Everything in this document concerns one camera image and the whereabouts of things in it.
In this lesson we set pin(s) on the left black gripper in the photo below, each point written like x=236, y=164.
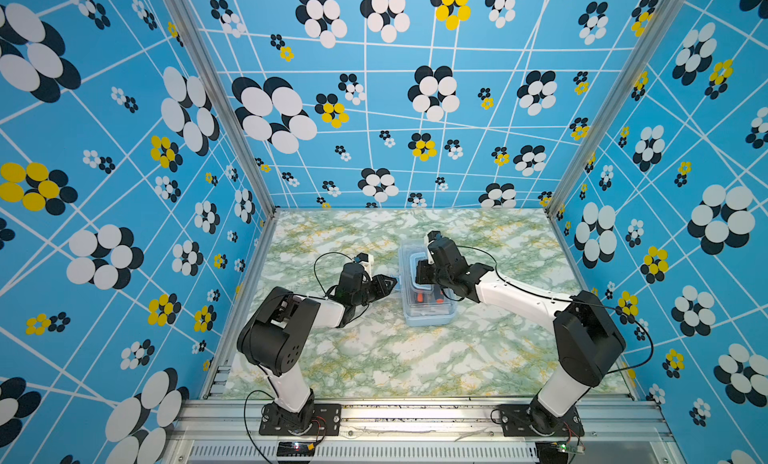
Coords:
x=384, y=290

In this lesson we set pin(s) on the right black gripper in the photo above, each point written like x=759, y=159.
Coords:
x=421, y=270

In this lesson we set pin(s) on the orange black screwdriver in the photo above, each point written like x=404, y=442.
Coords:
x=434, y=297

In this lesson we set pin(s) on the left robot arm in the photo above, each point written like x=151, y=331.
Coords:
x=274, y=338

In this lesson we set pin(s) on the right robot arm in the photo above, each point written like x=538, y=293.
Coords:
x=588, y=341

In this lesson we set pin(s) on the left green circuit board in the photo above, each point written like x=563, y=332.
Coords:
x=295, y=449

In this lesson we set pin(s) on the green circuit board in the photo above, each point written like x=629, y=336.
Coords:
x=558, y=453
x=295, y=449

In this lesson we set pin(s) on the right green circuit board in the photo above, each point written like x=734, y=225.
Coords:
x=558, y=453

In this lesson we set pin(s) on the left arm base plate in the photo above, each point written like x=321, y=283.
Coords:
x=314, y=419

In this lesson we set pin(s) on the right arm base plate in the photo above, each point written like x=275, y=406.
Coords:
x=524, y=420

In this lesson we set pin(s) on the aluminium front rail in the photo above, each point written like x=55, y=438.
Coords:
x=446, y=430

